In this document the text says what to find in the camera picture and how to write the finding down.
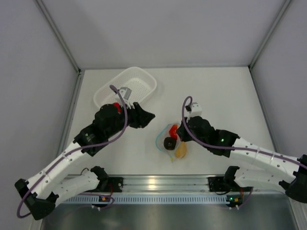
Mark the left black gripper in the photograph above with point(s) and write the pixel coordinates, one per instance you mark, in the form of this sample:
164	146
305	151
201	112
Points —
140	118

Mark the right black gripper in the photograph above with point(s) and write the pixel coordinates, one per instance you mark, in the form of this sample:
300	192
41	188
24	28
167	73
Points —
183	135

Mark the orange red fake tomato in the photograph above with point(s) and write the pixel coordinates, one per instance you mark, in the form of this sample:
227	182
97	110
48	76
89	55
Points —
173	131

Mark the orange fake food piece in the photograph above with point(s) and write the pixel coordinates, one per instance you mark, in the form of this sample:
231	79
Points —
181	150

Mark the clear zip top bag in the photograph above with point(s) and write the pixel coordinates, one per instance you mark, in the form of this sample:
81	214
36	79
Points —
159	142

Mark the dark fake food piece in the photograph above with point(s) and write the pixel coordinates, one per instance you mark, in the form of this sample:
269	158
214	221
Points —
170	143

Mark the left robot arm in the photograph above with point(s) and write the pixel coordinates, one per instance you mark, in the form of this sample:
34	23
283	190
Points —
43	192

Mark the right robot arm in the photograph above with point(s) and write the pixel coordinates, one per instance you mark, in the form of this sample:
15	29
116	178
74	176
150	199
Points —
278	172

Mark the white perforated plastic basket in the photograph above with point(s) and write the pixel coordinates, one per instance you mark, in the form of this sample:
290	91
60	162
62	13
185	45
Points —
140	82

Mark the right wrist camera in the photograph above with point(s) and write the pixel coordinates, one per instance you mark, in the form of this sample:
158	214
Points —
194	109

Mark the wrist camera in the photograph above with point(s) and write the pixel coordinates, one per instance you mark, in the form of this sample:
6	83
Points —
125	92
194	109

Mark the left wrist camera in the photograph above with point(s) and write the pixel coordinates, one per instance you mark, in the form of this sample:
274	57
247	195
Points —
125	92

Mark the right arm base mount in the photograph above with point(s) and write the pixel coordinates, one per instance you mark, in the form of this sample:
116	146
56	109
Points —
220	185

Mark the aluminium mounting rail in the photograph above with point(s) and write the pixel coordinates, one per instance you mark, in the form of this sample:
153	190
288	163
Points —
165	183

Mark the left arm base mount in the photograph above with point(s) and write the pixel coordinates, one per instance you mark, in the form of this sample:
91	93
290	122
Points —
113	184

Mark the slotted cable duct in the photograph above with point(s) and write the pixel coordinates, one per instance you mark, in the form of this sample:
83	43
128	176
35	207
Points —
154	199

